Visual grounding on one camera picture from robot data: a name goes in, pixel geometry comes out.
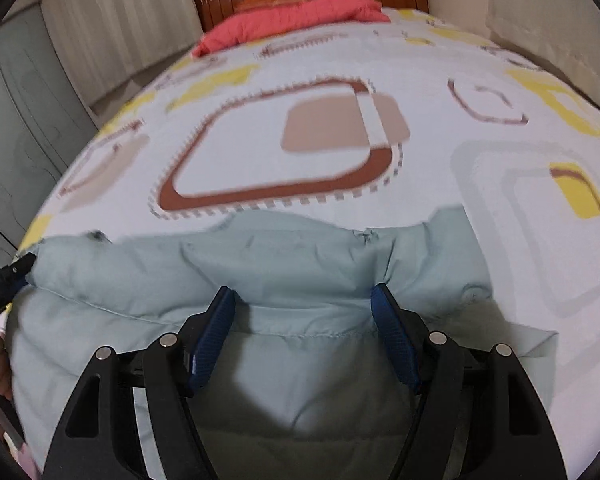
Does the patterned white bed sheet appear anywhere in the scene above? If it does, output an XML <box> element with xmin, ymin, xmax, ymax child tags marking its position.
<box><xmin>30</xmin><ymin>10</ymin><xmax>600</xmax><ymax>478</ymax></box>

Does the light green puffer coat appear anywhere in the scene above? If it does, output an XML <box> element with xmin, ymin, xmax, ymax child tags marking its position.
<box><xmin>7</xmin><ymin>207</ymin><xmax>557</xmax><ymax>479</ymax></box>

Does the frosted glass sliding wardrobe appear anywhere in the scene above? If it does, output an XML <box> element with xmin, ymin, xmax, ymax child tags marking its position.
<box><xmin>0</xmin><ymin>4</ymin><xmax>96</xmax><ymax>266</ymax></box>

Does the red pillow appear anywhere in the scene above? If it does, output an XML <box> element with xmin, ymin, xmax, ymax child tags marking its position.
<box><xmin>190</xmin><ymin>0</ymin><xmax>390</xmax><ymax>58</ymax></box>

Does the beige striped curtain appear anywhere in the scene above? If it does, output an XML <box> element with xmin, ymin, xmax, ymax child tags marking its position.
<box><xmin>42</xmin><ymin>0</ymin><xmax>201</xmax><ymax>105</ymax></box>

